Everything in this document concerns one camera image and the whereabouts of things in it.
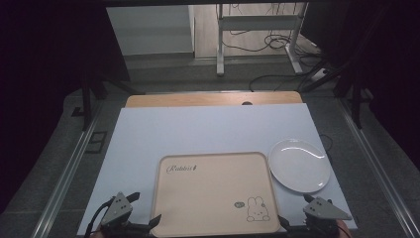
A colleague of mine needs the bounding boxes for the white metal desk frame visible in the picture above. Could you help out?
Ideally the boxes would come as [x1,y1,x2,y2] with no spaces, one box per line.
[215,3,310,77]

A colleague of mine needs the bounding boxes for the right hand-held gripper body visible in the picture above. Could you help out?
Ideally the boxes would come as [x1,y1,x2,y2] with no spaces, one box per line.
[287,196,354,238]

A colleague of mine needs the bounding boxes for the beige tray with rabbit print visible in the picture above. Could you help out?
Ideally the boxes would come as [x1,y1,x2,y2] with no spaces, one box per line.
[150,152,281,238]

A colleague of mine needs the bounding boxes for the black tripod stand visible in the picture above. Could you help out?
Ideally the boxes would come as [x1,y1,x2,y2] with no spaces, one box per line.
[300,59,374,131]

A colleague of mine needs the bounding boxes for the thin black cable loop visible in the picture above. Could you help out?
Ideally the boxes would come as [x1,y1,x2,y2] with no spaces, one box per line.
[318,133,335,154]

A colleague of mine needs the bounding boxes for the black floor socket box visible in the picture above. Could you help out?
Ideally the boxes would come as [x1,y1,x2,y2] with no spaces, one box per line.
[84,130,109,155]

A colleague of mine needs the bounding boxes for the aluminium floor rail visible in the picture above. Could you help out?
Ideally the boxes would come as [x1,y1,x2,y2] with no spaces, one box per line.
[336,98,420,238]
[30,98,104,238]

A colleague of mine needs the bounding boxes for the white panel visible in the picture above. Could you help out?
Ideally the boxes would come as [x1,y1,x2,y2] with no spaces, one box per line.
[106,4,196,57]

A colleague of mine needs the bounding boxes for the white table cover board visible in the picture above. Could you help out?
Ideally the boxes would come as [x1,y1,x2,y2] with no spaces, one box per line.
[76,102,359,237]

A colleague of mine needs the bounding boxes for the person's right hand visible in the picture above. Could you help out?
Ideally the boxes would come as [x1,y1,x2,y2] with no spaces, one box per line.
[336,219,353,238]

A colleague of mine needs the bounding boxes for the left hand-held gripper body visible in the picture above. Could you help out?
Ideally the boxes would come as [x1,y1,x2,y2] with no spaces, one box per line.
[98,191,153,238]

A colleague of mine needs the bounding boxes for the white power strip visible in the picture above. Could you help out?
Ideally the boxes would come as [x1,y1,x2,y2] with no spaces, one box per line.
[310,67,329,82]

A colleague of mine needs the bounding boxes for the wooden table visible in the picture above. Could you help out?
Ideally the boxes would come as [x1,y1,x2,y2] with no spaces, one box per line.
[125,90,304,109]

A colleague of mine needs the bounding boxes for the white round plate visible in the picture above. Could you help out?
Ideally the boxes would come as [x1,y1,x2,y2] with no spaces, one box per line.
[267,138,332,194]

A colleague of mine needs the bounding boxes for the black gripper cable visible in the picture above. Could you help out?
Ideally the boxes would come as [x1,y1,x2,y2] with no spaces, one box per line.
[83,197,115,238]

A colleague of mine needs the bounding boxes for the black floor cables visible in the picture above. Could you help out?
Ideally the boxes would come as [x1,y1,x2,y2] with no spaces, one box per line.
[220,3,326,93]

